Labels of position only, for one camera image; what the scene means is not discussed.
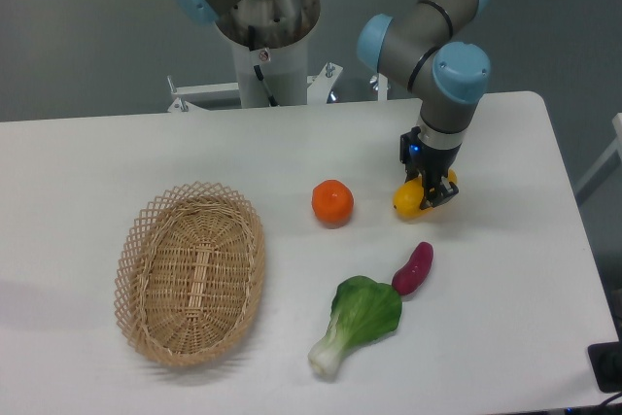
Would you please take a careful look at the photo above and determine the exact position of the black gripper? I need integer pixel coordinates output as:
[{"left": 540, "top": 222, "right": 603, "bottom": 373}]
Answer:
[{"left": 399, "top": 126, "right": 461, "bottom": 210}]

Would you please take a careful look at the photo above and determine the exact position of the yellow mango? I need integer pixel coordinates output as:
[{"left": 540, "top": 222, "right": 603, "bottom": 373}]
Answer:
[{"left": 393, "top": 175, "right": 433, "bottom": 221}]

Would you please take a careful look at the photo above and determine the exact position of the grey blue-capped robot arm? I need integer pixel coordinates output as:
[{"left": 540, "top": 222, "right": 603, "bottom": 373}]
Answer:
[{"left": 175, "top": 0, "right": 491, "bottom": 210}]

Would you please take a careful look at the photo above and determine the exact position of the orange tangerine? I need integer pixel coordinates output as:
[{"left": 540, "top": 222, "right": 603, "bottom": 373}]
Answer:
[{"left": 311, "top": 179, "right": 355, "bottom": 227}]

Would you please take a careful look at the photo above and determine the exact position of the purple sweet potato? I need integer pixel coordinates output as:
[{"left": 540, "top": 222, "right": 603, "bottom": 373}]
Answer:
[{"left": 392, "top": 242, "right": 434, "bottom": 296}]

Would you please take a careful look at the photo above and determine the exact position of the green bok choy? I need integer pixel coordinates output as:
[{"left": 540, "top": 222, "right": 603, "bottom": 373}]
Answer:
[{"left": 307, "top": 275, "right": 402, "bottom": 380}]

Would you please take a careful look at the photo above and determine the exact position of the woven wicker basket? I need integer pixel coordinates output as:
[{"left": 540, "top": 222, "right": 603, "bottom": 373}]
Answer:
[{"left": 114, "top": 182, "right": 265, "bottom": 366}]

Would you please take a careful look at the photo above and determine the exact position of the black device at edge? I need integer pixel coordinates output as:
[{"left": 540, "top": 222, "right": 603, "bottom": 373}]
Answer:
[{"left": 587, "top": 341, "right": 621, "bottom": 393}]

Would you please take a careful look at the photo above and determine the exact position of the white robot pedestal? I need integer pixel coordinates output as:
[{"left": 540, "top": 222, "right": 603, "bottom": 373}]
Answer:
[{"left": 165, "top": 38, "right": 393, "bottom": 114}]

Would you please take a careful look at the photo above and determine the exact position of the white frame at right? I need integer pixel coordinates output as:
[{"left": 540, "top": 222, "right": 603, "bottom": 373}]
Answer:
[{"left": 573, "top": 113, "right": 621, "bottom": 206}]

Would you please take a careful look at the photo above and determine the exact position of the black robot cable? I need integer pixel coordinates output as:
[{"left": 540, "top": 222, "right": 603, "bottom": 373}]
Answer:
[{"left": 247, "top": 24, "right": 280, "bottom": 108}]

